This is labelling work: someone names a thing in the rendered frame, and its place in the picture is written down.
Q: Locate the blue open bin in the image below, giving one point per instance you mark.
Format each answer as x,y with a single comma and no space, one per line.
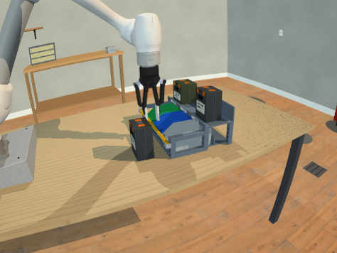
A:
167,119

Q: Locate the yellow bar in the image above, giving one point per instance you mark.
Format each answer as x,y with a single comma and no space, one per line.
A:
156,130

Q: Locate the green bin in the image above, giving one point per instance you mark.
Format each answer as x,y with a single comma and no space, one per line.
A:
164,108

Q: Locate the grey open bin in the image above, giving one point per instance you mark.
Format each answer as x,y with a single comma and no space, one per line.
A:
184,127

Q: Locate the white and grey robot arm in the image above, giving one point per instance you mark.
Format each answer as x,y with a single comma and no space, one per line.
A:
146,34

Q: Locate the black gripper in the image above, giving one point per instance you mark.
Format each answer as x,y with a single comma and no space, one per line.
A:
149,78

